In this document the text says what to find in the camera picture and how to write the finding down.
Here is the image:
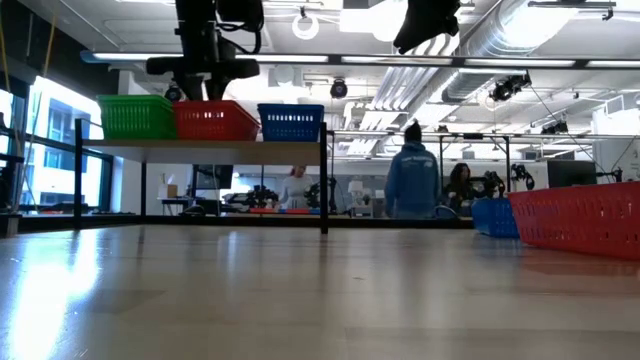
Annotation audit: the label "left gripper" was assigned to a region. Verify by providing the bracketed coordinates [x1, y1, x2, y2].
[146, 27, 261, 102]

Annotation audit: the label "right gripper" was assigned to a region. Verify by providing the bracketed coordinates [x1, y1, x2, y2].
[393, 0, 461, 55]

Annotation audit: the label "red plastic basket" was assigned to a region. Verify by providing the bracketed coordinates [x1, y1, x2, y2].
[172, 99, 261, 113]
[174, 107, 260, 142]
[506, 181, 640, 261]

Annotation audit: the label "blue plastic basket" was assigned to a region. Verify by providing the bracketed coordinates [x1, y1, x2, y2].
[257, 103, 325, 115]
[469, 197, 521, 239]
[258, 109, 324, 143]

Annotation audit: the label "wooden shelf with black legs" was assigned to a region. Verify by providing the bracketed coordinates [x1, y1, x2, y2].
[73, 118, 330, 235]

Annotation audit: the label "black computer monitor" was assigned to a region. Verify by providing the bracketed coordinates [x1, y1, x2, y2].
[546, 159, 599, 189]
[194, 164, 235, 190]

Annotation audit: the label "long ceiling light bar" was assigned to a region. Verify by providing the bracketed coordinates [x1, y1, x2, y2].
[79, 48, 640, 71]

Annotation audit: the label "black background robot arms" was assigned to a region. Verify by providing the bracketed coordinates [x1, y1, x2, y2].
[224, 182, 321, 210]
[477, 163, 536, 199]

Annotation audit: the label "person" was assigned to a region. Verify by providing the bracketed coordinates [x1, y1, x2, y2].
[383, 119, 442, 220]
[278, 165, 315, 210]
[443, 162, 475, 211]

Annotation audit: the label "black ceiling track fixture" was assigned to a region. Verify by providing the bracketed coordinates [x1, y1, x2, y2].
[527, 0, 617, 22]

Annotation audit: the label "silver ventilation duct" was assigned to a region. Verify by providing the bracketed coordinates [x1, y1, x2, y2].
[442, 0, 581, 104]

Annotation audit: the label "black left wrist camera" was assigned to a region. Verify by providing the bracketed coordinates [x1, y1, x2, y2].
[217, 0, 265, 34]

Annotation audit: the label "white hanging ring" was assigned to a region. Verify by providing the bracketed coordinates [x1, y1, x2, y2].
[291, 12, 321, 41]

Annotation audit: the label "black background rig frame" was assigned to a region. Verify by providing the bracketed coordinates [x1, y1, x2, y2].
[327, 129, 640, 201]

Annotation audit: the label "black aluminium table frame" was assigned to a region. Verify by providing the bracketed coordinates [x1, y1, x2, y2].
[0, 213, 475, 232]

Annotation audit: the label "yellow hanging strap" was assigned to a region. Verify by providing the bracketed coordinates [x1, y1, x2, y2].
[41, 0, 60, 79]

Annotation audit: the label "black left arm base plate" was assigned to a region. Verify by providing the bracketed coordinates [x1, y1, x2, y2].
[0, 212, 22, 239]

